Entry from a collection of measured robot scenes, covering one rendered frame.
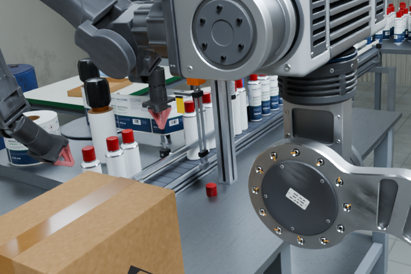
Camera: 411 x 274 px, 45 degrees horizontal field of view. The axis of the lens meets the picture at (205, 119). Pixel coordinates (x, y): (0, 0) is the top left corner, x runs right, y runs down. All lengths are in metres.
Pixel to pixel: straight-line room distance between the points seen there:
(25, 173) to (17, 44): 3.13
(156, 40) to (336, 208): 0.40
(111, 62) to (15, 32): 4.16
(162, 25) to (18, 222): 0.47
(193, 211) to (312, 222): 0.65
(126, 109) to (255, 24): 1.38
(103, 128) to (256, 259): 0.74
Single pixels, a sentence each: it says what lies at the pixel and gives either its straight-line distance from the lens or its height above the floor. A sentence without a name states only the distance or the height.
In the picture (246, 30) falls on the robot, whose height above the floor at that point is 1.45.
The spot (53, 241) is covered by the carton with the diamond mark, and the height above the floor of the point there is 1.12.
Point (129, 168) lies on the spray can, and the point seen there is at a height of 0.98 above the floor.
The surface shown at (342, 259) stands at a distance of 2.34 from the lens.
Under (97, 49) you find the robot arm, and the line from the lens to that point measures 0.74.
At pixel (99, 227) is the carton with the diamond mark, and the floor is 1.12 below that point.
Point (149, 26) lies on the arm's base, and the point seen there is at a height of 1.46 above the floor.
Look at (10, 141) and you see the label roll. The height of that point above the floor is 0.97.
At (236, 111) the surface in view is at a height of 0.98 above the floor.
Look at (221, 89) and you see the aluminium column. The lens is 1.51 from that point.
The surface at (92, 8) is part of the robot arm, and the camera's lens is 0.76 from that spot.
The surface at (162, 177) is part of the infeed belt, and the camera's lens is 1.60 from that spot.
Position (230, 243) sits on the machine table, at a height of 0.83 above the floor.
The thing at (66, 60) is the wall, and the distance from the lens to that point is 5.25.
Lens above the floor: 1.54
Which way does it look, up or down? 18 degrees down
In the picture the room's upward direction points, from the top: 5 degrees counter-clockwise
